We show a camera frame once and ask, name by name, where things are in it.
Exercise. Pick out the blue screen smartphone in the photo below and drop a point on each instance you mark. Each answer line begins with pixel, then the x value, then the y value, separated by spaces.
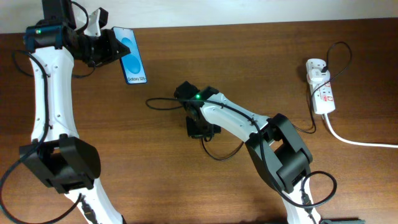
pixel 132 65

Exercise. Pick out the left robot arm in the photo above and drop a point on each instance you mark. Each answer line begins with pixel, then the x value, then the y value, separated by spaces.
pixel 56 155

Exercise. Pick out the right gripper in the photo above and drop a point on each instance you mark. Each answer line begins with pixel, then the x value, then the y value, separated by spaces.
pixel 195 130

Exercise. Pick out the white power strip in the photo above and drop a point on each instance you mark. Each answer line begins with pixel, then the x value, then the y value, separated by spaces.
pixel 322 100

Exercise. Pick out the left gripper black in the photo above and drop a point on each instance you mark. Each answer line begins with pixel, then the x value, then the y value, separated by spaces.
pixel 112 45

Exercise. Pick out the white charger adapter plug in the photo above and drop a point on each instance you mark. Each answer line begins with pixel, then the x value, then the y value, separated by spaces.
pixel 316 76

